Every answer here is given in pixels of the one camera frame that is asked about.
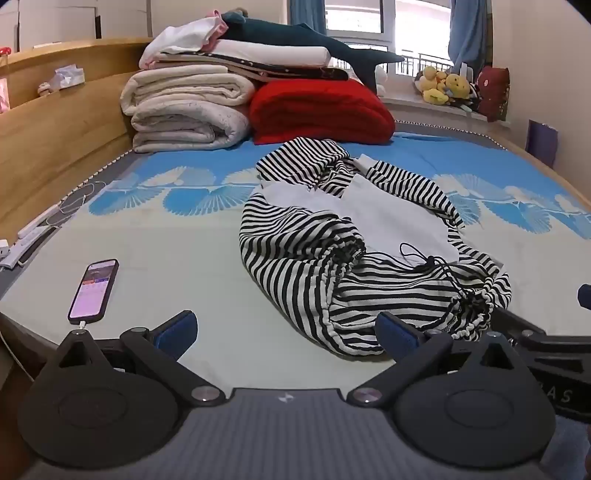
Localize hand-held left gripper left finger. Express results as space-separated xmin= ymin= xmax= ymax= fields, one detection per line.
xmin=55 ymin=310 xmax=227 ymax=408

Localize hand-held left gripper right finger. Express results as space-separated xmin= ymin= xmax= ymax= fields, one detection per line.
xmin=346 ymin=311 xmax=526 ymax=408

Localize black white striped garment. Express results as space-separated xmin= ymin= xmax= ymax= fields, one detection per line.
xmin=239 ymin=137 xmax=513 ymax=357

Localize person's jeans leg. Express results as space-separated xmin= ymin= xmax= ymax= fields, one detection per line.
xmin=539 ymin=413 xmax=591 ymax=480

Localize blue printed bed sheet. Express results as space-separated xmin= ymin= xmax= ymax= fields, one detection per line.
xmin=0 ymin=122 xmax=591 ymax=372

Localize smartphone in dark case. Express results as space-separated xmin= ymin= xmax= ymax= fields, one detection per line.
xmin=67 ymin=259 xmax=120 ymax=323

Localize white power strip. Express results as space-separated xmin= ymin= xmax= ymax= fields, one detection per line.
xmin=0 ymin=224 xmax=49 ymax=271

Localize folded white quilt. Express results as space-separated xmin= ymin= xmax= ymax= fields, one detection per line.
xmin=121 ymin=65 xmax=253 ymax=154

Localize folded red blanket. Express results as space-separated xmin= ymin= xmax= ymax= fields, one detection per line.
xmin=249 ymin=78 xmax=397 ymax=145

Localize wooden headboard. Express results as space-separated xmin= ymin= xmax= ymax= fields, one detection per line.
xmin=0 ymin=38 xmax=154 ymax=241

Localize yellow bear plush toy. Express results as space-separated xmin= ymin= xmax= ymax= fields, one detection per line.
xmin=444 ymin=73 xmax=474 ymax=102

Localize yellow duck plush toy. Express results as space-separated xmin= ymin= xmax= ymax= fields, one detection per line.
xmin=416 ymin=66 xmax=451 ymax=106

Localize tissue pack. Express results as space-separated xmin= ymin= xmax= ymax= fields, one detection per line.
xmin=48 ymin=66 xmax=86 ymax=91

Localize blue curtain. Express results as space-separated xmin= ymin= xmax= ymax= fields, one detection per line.
xmin=290 ymin=0 xmax=328 ymax=38
xmin=449 ymin=0 xmax=490 ymax=75

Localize white pillow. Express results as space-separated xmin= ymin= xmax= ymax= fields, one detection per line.
xmin=210 ymin=39 xmax=331 ymax=70

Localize pink white folded clothing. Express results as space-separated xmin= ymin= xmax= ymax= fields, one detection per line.
xmin=139 ymin=8 xmax=230 ymax=70

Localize window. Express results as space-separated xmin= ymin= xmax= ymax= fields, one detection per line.
xmin=323 ymin=0 xmax=455 ymax=77

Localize dark teal shark plush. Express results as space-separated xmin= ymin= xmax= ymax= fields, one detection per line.
xmin=221 ymin=9 xmax=406 ymax=92

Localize thin white cable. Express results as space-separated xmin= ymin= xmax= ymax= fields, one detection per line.
xmin=45 ymin=181 xmax=110 ymax=228

